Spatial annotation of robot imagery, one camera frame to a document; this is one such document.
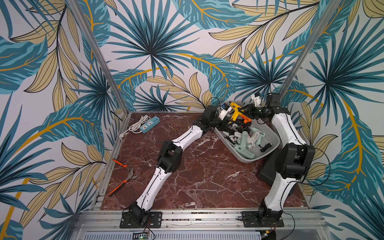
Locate grey plastic storage box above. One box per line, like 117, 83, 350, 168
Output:
215, 117, 280, 163

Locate orange glue gun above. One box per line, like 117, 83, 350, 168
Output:
240, 115, 252, 124

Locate yellow glue gun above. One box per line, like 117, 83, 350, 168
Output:
230, 102, 243, 121

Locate white power strip cable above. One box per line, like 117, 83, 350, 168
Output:
119, 114, 151, 140

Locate teal power strip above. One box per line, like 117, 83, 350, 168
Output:
140, 116, 160, 134

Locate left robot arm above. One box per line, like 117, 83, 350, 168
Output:
128, 104, 232, 227

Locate large white glue gun pink stick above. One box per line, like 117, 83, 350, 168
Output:
246, 131, 266, 150

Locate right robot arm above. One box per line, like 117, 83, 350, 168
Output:
242, 93, 316, 227

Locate mint glue gun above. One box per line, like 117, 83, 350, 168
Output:
234, 131, 255, 159

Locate orange handled pliers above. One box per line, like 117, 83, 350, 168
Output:
107, 158, 138, 197

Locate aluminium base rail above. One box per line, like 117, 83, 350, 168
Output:
70, 208, 332, 240

